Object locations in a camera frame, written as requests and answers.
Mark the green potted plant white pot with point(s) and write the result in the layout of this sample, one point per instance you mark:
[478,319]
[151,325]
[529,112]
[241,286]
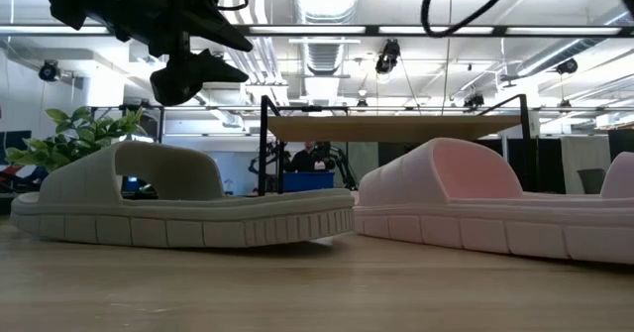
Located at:
[74,139]

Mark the silver ceiling air duct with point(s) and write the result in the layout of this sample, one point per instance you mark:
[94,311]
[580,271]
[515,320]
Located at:
[324,0]

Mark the black room divider panel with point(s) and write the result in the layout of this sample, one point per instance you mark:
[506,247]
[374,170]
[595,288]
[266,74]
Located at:
[550,166]

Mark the background black robot arm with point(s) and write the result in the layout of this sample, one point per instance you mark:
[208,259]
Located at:
[342,163]
[270,163]

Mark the person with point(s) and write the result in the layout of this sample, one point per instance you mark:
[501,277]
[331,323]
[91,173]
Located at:
[304,161]

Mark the grey office chair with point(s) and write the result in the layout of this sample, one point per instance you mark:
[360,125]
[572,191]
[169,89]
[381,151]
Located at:
[592,181]

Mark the grey slide sandal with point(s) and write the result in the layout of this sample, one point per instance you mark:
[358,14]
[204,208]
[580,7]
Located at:
[173,218]

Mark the overhead LED light bar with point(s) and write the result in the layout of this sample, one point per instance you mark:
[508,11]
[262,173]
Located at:
[307,30]

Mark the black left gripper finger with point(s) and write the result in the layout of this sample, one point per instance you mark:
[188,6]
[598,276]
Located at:
[218,30]
[198,72]

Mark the white curtain panel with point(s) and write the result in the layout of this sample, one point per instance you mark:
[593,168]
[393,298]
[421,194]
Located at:
[587,151]

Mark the wooden shelf with black frame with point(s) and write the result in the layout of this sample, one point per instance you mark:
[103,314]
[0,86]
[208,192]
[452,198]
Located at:
[396,129]

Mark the black ceiling track light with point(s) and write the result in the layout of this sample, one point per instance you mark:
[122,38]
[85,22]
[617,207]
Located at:
[567,66]
[474,101]
[388,57]
[49,70]

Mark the blue storage bin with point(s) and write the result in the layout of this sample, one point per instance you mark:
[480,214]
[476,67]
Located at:
[309,182]

